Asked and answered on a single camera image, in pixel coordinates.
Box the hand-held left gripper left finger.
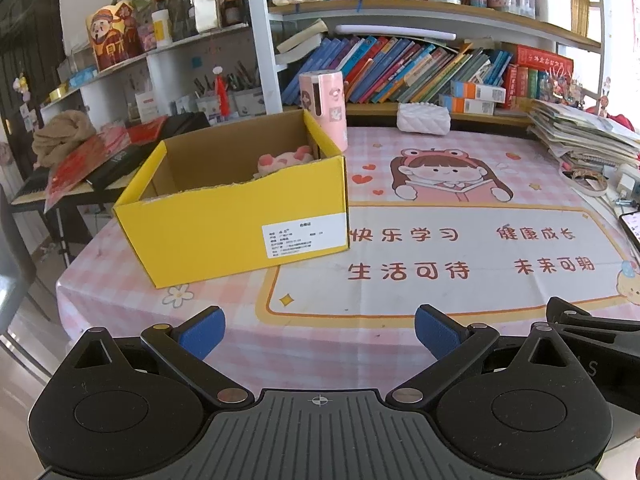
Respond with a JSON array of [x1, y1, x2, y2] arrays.
[[72, 306, 253, 406]]

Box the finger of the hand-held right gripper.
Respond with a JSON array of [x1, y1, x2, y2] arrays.
[[546, 297, 598, 328], [559, 315, 640, 348]]

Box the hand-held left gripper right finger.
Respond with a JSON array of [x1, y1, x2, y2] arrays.
[[386, 304, 581, 405]]

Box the yellow cardboard box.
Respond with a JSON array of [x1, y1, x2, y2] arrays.
[[112, 108, 349, 289]]

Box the pink plush toy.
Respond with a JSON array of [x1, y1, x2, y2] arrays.
[[257, 146, 315, 178]]

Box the smartphone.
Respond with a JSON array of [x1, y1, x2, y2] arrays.
[[619, 210, 640, 248]]

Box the stack of papers and notebooks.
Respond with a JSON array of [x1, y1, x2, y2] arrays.
[[527, 99, 640, 171]]

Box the black electronic keyboard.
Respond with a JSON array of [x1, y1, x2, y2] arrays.
[[10, 112, 211, 206]]

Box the grey chair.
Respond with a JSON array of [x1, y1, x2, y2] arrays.
[[0, 185, 38, 336]]

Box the red plastic bag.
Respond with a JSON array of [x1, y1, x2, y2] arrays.
[[45, 127, 131, 211]]

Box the red flat box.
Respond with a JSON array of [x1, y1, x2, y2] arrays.
[[127, 116, 168, 143]]

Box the white quilted tissue box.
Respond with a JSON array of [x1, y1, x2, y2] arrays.
[[397, 102, 452, 136]]

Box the colourful paper ornament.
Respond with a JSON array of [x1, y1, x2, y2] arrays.
[[545, 70, 583, 103]]

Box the orange white carton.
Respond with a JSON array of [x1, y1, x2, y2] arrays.
[[440, 96, 496, 116], [451, 81, 507, 102]]

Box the red upright books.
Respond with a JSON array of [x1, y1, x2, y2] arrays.
[[505, 65, 540, 110]]

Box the white box red label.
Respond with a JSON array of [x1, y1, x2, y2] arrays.
[[135, 91, 157, 122]]

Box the desktop pen organizer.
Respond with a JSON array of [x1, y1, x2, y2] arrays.
[[195, 62, 263, 121]]

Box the red white doll ornament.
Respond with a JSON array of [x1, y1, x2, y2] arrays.
[[215, 66, 231, 118]]

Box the brown knit cloth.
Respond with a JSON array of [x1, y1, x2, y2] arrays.
[[32, 112, 98, 168]]

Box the pink cylinder with stickers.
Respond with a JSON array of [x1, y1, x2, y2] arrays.
[[299, 70, 348, 153]]

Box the red boxed dictionary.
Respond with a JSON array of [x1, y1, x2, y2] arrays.
[[515, 45, 573, 68]]

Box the row of mostly blue books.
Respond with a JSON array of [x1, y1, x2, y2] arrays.
[[280, 35, 513, 106]]

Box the white curved shelf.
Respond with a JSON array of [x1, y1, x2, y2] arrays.
[[40, 22, 256, 121]]

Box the white wooden bookshelf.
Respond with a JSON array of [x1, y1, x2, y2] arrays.
[[247, 0, 606, 128]]

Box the white pen box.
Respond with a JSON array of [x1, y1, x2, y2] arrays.
[[534, 0, 573, 31]]

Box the thick cream book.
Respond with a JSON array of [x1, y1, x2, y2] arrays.
[[276, 19, 323, 65]]

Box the white bottle yellow label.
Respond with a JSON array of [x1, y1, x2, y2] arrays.
[[151, 9, 173, 43]]

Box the white paper carton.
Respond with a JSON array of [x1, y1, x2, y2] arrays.
[[190, 0, 222, 33]]

